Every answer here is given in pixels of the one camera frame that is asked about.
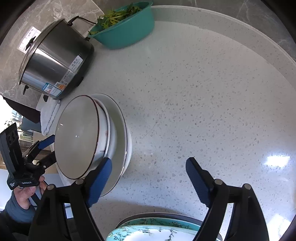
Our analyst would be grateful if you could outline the white towel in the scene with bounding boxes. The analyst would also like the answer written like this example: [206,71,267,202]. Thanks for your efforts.
[40,101,61,136]

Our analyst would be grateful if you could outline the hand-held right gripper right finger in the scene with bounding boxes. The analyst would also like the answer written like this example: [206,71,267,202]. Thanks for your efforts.
[186,157,270,241]

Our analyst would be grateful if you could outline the small white bowl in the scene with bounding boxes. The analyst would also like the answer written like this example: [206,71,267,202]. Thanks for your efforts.
[92,97,117,161]

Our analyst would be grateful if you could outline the person's left hand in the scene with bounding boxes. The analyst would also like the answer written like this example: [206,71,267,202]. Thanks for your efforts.
[14,175,47,210]

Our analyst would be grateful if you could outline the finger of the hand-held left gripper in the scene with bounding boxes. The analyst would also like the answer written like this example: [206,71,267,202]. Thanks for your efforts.
[23,135,56,163]
[35,151,57,171]

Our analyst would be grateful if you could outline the white bowl with pink flowers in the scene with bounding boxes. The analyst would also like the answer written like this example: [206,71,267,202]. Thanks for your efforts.
[54,95,111,180]

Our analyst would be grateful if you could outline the large white bowl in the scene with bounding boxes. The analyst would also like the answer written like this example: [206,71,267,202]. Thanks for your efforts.
[91,93,133,198]

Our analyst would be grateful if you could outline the stainless steel rice cooker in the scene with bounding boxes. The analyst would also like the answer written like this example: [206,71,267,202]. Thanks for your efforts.
[18,18,95,100]

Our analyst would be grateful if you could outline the black power cord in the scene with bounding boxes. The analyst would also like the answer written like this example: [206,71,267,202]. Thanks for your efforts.
[67,16,97,26]

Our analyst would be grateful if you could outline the teal plastic basin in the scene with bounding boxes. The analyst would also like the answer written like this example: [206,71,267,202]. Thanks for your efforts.
[88,2,155,50]

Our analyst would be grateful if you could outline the large teal floral plate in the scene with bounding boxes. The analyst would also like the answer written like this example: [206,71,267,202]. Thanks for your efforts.
[106,224,223,241]

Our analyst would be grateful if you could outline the leafy greens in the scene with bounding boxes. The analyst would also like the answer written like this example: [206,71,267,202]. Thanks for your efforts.
[89,3,142,35]

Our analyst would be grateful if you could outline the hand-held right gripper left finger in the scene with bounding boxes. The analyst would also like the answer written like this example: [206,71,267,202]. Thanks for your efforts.
[29,157,113,241]

